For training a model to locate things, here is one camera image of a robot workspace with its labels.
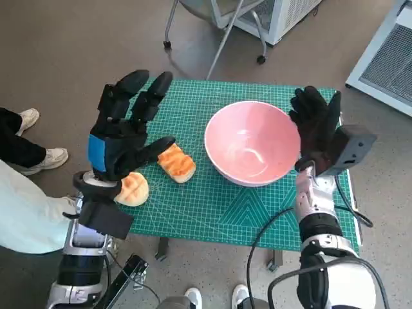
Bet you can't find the dark metal table leg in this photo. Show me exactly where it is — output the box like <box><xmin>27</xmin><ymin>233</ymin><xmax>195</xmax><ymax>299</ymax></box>
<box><xmin>155</xmin><ymin>237</ymin><xmax>171</xmax><ymax>261</ymax></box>
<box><xmin>267</xmin><ymin>249</ymin><xmax>284</xmax><ymax>273</ymax></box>

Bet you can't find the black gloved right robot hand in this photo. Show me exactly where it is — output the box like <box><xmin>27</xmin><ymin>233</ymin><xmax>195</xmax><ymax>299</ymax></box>
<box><xmin>288</xmin><ymin>85</ymin><xmax>342</xmax><ymax>165</ymax></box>

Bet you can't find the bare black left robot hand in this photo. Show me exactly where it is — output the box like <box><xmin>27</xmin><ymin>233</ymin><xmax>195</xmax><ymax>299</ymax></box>
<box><xmin>86</xmin><ymin>69</ymin><xmax>177</xmax><ymax>184</ymax></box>

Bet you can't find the thin black cable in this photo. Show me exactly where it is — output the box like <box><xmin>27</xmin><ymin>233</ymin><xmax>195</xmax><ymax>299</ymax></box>
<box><xmin>246</xmin><ymin>207</ymin><xmax>297</xmax><ymax>309</ymax></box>

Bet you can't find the pink bowl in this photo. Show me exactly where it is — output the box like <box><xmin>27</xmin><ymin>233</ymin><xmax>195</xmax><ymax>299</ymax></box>
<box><xmin>204</xmin><ymin>100</ymin><xmax>302</xmax><ymax>187</ymax></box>

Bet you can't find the black metal bracket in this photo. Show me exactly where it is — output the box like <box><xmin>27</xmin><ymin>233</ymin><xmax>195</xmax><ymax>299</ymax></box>
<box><xmin>93</xmin><ymin>254</ymin><xmax>150</xmax><ymax>309</ymax></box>

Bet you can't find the round bread bun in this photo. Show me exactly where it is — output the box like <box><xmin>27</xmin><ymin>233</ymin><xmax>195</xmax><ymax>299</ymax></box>
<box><xmin>114</xmin><ymin>172</ymin><xmax>150</xmax><ymax>207</ymax></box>

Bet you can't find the thick black cable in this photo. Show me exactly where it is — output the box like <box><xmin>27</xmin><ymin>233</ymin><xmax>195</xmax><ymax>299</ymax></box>
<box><xmin>267</xmin><ymin>257</ymin><xmax>392</xmax><ymax>309</ymax></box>

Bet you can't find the rectangular toasted bread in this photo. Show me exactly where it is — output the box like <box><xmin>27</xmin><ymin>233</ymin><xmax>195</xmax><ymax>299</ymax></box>
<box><xmin>156</xmin><ymin>143</ymin><xmax>197</xmax><ymax>184</ymax></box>

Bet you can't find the white louvered cabinet unit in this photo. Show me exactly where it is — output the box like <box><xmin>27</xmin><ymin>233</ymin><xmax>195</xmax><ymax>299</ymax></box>
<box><xmin>211</xmin><ymin>0</ymin><xmax>323</xmax><ymax>46</ymax></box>

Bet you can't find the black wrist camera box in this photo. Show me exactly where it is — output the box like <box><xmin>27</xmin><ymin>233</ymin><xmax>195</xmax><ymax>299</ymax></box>
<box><xmin>317</xmin><ymin>124</ymin><xmax>378</xmax><ymax>177</ymax></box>
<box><xmin>79</xmin><ymin>201</ymin><xmax>135</xmax><ymax>239</ymax></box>

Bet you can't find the grey wheeled chair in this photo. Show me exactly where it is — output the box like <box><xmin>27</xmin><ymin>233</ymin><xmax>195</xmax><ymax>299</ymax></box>
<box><xmin>163</xmin><ymin>0</ymin><xmax>268</xmax><ymax>81</ymax></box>

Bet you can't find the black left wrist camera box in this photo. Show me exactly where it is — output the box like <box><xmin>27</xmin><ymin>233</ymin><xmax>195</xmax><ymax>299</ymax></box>
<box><xmin>79</xmin><ymin>201</ymin><xmax>135</xmax><ymax>239</ymax></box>

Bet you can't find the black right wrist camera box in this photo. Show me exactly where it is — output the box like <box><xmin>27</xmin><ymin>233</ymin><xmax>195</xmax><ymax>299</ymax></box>
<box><xmin>317</xmin><ymin>124</ymin><xmax>378</xmax><ymax>177</ymax></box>

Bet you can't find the white shoe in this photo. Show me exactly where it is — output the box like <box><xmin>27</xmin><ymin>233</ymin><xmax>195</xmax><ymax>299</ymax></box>
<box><xmin>231</xmin><ymin>285</ymin><xmax>250</xmax><ymax>309</ymax></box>
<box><xmin>184</xmin><ymin>287</ymin><xmax>203</xmax><ymax>309</ymax></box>

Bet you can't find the green cutting mat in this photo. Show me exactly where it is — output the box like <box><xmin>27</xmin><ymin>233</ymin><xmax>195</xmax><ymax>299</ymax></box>
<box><xmin>124</xmin><ymin>78</ymin><xmax>360</xmax><ymax>252</ymax></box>

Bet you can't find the person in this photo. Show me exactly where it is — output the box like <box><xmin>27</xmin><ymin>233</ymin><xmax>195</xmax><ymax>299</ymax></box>
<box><xmin>0</xmin><ymin>108</ymin><xmax>78</xmax><ymax>255</ymax></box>

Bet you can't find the pale blue grille cabinet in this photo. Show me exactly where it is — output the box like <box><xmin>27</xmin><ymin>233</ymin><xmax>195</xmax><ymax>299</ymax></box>
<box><xmin>345</xmin><ymin>0</ymin><xmax>412</xmax><ymax>117</ymax></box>

